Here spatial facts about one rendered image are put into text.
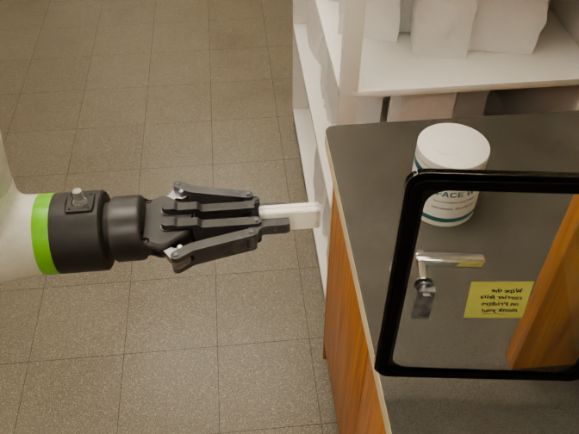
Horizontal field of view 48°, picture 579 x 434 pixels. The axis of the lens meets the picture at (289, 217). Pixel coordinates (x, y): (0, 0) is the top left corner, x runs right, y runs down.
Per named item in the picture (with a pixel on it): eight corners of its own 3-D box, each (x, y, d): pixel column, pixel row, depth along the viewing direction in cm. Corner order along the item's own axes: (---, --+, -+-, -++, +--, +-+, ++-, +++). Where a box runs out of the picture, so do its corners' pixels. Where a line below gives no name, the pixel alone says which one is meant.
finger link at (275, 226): (245, 220, 74) (245, 238, 72) (289, 216, 75) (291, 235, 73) (245, 228, 76) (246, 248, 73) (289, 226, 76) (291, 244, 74)
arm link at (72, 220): (76, 236, 81) (65, 294, 75) (52, 164, 73) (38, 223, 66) (125, 232, 82) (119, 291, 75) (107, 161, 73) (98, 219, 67)
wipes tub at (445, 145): (463, 178, 134) (478, 119, 123) (482, 224, 125) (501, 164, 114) (400, 182, 133) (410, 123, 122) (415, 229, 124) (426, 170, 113)
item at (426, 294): (428, 321, 83) (436, 294, 79) (411, 321, 84) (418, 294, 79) (426, 309, 85) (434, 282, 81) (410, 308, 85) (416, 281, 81)
